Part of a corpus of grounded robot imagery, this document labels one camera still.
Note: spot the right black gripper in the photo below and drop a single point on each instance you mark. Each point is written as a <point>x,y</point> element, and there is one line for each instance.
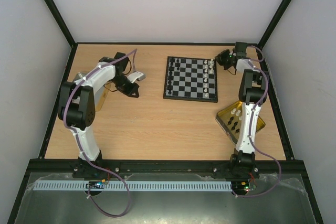
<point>223,57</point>

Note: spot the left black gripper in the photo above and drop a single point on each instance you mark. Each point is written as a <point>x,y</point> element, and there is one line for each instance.
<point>134,88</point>

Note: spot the black grey chess board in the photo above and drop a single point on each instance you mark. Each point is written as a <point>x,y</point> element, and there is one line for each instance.
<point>191,79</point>

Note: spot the gold metal tin tray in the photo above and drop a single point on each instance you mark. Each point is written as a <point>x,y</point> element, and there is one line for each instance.
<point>241,121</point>

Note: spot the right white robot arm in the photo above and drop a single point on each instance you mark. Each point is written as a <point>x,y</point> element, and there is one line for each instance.
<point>252,95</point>

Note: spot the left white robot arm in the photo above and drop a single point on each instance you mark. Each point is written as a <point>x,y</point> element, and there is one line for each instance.
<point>77,102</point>

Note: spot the silver tin lid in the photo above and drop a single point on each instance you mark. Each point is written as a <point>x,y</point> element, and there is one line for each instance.
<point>99,97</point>

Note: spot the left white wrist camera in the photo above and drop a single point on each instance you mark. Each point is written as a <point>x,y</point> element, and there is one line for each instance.
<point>136,76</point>

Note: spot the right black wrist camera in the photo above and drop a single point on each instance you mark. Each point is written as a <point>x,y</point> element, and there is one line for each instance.
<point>240,49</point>

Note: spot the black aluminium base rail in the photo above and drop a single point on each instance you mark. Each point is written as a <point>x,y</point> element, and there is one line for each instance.
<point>214,169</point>

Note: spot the white slotted cable duct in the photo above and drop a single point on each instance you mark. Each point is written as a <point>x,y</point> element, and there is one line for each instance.
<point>76,185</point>

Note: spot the black enclosure frame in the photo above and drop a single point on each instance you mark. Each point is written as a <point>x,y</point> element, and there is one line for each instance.
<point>42,164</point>

